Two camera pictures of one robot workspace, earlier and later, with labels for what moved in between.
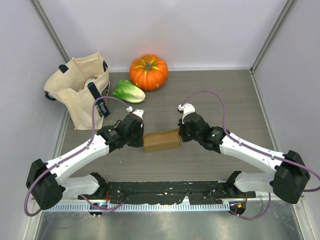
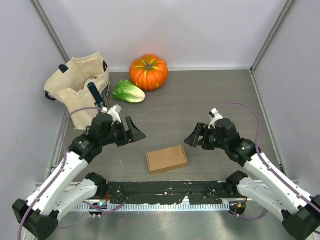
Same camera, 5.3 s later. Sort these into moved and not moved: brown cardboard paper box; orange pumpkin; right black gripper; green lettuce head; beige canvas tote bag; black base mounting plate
Moved: brown cardboard paper box; right black gripper
Not moved: orange pumpkin; beige canvas tote bag; black base mounting plate; green lettuce head
